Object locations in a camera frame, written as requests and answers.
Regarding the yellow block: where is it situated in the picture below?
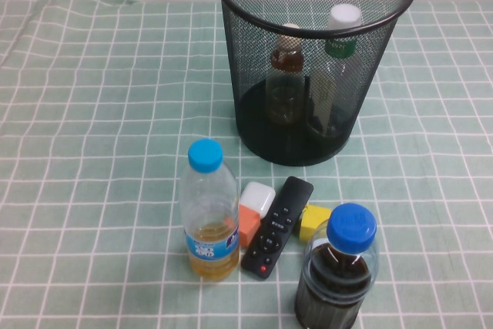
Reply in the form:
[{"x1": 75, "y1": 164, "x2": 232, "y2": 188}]
[{"x1": 296, "y1": 203, "x2": 333, "y2": 244}]

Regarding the yellow drink bottle light-blue cap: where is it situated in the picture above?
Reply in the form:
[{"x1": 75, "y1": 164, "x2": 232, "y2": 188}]
[{"x1": 177, "y1": 138, "x2": 240, "y2": 282}]

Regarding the green checked tablecloth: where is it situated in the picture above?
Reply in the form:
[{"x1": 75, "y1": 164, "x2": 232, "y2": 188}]
[{"x1": 0, "y1": 0, "x2": 493, "y2": 329}]

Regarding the black remote control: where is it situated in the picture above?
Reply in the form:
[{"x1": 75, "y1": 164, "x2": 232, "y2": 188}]
[{"x1": 240, "y1": 176, "x2": 315, "y2": 279}]

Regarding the brown tea bottle beige cap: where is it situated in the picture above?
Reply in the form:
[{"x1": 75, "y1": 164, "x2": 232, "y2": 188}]
[{"x1": 265, "y1": 22, "x2": 307, "y2": 126}]

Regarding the dark drink bottle blue cap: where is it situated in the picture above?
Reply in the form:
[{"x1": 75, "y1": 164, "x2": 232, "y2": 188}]
[{"x1": 294, "y1": 202, "x2": 381, "y2": 328}]

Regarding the clear bottle white cap green label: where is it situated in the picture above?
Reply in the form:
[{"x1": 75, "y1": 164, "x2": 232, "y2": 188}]
[{"x1": 307, "y1": 3, "x2": 364, "y2": 138}]

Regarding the black mesh wastebasket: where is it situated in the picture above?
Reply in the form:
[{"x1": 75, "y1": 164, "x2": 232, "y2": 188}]
[{"x1": 210, "y1": 0, "x2": 419, "y2": 167}]

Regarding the orange and white block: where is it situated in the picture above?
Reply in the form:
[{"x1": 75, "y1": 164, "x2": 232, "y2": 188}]
[{"x1": 239, "y1": 181, "x2": 277, "y2": 220}]

